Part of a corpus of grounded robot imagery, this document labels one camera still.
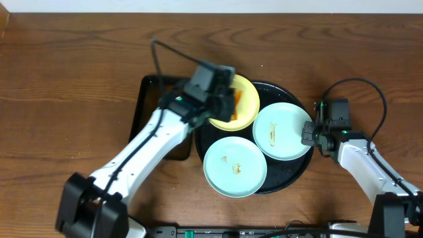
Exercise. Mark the light blue plate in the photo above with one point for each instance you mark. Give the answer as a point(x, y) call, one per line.
point(235, 167)
point(277, 131)

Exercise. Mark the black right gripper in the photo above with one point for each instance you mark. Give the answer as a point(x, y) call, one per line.
point(306, 138)

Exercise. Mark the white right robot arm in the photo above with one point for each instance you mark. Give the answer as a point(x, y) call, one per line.
point(397, 204)

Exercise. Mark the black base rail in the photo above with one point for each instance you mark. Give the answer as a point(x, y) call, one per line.
point(206, 232)

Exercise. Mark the green and yellow sponge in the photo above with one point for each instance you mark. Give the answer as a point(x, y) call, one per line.
point(237, 97)

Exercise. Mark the black rectangular water tray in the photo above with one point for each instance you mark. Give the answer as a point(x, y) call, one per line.
point(147, 101)

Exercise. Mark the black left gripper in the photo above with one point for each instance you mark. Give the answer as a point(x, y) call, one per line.
point(226, 108)

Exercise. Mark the yellow plate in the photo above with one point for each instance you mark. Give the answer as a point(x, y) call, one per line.
point(247, 108)

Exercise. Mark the black round tray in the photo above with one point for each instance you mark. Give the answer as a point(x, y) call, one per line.
point(280, 174)

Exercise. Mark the light blue plate front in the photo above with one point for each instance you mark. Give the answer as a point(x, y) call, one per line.
point(235, 167)

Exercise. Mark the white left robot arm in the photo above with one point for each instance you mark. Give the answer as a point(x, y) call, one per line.
point(97, 206)

